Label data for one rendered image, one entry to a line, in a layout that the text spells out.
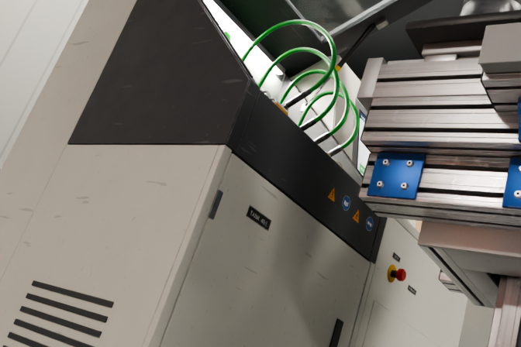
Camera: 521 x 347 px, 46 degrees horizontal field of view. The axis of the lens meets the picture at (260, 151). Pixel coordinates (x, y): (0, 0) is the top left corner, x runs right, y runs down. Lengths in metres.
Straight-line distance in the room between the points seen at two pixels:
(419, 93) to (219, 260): 0.52
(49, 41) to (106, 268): 1.94
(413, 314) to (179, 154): 1.01
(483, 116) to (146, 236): 0.69
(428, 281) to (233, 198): 0.99
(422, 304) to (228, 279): 0.93
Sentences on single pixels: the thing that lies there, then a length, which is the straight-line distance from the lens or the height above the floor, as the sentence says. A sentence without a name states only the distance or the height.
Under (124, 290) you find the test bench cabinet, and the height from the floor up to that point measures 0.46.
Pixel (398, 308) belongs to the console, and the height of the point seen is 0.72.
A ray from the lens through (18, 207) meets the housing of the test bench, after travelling 1.74.
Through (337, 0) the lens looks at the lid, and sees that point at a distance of 2.18.
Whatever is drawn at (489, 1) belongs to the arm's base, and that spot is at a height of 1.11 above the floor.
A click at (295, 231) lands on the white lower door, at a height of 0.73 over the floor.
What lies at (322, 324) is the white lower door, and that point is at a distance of 1.61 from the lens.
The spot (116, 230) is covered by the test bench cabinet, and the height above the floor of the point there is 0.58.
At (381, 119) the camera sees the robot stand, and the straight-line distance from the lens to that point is 1.12.
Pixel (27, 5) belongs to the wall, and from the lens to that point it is 3.11.
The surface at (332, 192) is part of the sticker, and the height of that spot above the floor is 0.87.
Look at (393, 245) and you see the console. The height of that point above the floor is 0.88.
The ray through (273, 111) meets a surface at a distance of 1.38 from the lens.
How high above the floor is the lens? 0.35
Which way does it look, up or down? 21 degrees up
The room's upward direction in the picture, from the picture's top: 20 degrees clockwise
